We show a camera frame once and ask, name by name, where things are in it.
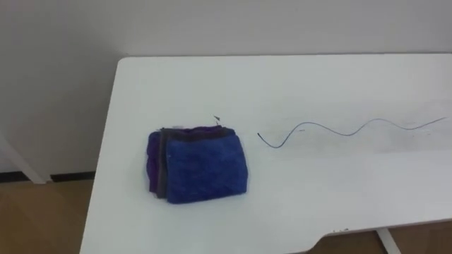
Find blue purple cloth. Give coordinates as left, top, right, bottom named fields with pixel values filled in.
left=145, top=124, right=249, bottom=205

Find white desk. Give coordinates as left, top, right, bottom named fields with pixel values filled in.
left=79, top=52, right=452, bottom=254

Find white door frame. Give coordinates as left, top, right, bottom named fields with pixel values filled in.
left=0, top=132, right=49, bottom=185

